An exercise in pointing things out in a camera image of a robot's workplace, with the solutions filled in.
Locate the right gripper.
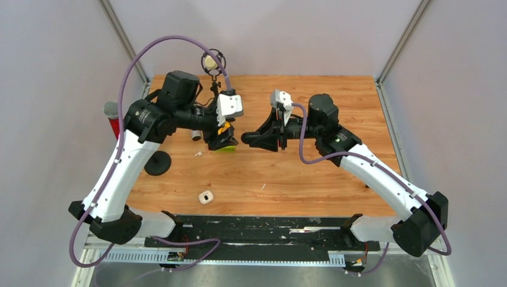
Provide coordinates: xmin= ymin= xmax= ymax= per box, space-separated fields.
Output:
xmin=249 ymin=108 xmax=322 ymax=152

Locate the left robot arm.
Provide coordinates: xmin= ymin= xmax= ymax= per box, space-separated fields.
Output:
xmin=69 ymin=71 xmax=243 ymax=247

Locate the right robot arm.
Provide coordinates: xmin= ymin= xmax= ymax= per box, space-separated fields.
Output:
xmin=241 ymin=90 xmax=452 ymax=257

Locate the white earbud case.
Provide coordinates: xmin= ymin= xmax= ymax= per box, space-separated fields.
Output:
xmin=198 ymin=190 xmax=215 ymax=205

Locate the yellow green triangle toy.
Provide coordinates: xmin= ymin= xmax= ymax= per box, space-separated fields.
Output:
xmin=216 ymin=121 xmax=237 ymax=152

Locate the silver glitter microphone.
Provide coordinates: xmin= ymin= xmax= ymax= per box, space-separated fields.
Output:
xmin=191 ymin=130 xmax=203 ymax=141

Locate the black tripod stand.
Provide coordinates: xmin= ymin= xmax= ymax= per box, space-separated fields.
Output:
xmin=196 ymin=75 xmax=221 ymax=109

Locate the cream microphone in shockmount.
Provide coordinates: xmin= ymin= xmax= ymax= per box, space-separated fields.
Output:
xmin=201 ymin=48 xmax=227 ymax=76

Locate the red glitter microphone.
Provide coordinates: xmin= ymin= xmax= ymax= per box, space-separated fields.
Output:
xmin=103 ymin=101 xmax=120 ymax=140

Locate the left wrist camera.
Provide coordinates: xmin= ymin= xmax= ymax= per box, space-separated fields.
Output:
xmin=216 ymin=94 xmax=244 ymax=127

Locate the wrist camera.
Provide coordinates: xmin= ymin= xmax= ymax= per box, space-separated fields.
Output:
xmin=270 ymin=89 xmax=293 ymax=122
xmin=216 ymin=94 xmax=244 ymax=127

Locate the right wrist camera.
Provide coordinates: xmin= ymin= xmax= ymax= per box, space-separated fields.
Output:
xmin=270 ymin=89 xmax=293 ymax=122

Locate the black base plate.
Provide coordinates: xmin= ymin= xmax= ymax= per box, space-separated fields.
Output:
xmin=169 ymin=215 xmax=381 ymax=262

